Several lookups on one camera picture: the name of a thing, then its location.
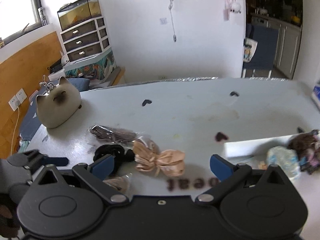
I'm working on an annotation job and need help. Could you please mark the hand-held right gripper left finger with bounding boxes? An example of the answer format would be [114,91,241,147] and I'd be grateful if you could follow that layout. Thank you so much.
[31,154,128,204]

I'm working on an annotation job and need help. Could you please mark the floral fabric scrunchie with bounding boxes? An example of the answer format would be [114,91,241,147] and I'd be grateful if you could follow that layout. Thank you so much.
[266,146,302,181]

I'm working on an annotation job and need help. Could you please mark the dark yarn scrunchie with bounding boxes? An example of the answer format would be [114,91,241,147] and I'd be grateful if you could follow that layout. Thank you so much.
[287,129,320,175]

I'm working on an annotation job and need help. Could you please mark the white wall sockets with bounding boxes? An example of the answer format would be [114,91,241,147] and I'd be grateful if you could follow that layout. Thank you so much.
[8,88,27,111]

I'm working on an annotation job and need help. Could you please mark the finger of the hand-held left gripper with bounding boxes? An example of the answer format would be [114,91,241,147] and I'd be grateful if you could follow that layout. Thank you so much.
[7,149,70,168]

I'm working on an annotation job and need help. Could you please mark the colourful printed box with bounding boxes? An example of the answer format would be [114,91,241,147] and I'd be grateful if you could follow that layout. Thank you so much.
[65,50,117,81]

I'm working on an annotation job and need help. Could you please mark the glass fish tank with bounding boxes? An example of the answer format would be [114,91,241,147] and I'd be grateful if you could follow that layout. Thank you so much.
[57,0,102,32]

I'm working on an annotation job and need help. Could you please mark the cat-shaped ceramic ornament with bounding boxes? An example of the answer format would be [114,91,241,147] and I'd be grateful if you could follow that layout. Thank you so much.
[36,76,82,129]

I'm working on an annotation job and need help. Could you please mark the kitchen base cabinets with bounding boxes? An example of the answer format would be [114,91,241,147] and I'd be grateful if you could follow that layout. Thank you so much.
[251,14,302,79]

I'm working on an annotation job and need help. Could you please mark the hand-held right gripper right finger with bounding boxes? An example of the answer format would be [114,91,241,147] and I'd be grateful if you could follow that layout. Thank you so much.
[196,154,291,203]

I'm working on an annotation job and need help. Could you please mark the dark hair ties packet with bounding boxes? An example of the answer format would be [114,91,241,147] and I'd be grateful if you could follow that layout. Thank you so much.
[88,124,137,143]

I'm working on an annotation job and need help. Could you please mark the hanging white cable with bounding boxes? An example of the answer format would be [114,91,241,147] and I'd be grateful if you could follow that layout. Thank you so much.
[166,0,178,43]

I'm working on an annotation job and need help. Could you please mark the tall clear bottle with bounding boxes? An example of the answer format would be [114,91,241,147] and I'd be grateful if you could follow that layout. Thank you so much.
[37,6,48,27]

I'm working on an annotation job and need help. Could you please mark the white power cable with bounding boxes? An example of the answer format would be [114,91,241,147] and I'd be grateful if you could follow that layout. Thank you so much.
[11,104,21,155]

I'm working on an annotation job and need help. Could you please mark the brown hair ties packet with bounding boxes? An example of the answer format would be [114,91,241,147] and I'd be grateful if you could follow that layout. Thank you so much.
[102,173,133,193]

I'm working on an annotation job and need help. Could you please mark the white cardboard box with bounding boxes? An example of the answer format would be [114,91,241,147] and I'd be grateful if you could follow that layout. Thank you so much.
[223,133,320,174]

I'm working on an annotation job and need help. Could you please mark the blue chair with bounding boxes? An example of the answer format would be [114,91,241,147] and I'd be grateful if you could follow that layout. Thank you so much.
[242,23,279,78]

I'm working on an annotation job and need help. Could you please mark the silver key ring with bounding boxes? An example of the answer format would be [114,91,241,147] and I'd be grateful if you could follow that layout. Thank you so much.
[40,75,55,93]

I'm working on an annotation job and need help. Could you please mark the black electronic device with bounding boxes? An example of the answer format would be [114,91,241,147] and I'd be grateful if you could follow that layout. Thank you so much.
[47,58,63,73]

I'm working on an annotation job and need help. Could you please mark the pink ribbon bow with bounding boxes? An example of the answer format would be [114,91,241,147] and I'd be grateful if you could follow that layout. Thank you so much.
[132,140,186,177]

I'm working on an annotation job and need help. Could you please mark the white plastic drawer unit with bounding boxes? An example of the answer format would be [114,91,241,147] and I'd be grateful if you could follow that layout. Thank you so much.
[60,16,111,62]

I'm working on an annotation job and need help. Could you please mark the black scrunchie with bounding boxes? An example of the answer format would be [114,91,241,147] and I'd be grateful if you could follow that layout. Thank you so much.
[93,143,136,175]

